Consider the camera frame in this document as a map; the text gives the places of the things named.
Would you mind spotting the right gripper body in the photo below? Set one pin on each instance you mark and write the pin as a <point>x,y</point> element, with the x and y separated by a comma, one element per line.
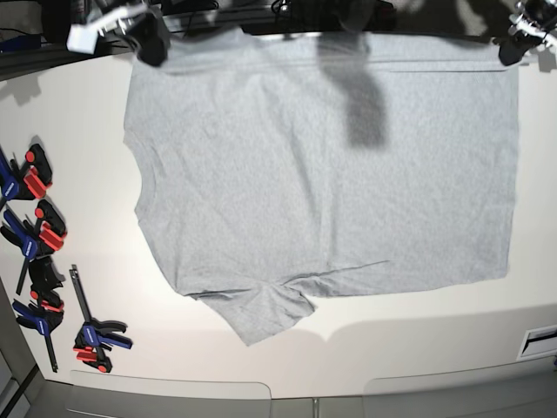
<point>107,16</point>

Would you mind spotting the blue red bar clamp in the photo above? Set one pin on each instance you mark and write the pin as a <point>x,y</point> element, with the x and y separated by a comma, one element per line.
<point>95,337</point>
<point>36,241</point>
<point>28,181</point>

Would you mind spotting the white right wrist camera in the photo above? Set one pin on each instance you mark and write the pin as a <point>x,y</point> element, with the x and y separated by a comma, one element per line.
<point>82,39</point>

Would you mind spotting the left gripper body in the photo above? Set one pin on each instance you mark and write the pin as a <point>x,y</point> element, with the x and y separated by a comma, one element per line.
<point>534,20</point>

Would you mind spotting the top blue red bar clamp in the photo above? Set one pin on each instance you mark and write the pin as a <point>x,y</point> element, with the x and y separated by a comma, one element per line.
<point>28,181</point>

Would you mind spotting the grey T-shirt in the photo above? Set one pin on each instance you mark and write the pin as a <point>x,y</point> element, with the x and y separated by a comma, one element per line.
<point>276,171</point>

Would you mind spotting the lower blue red bar clamp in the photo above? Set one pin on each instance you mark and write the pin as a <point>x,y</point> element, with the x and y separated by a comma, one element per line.
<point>95,337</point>

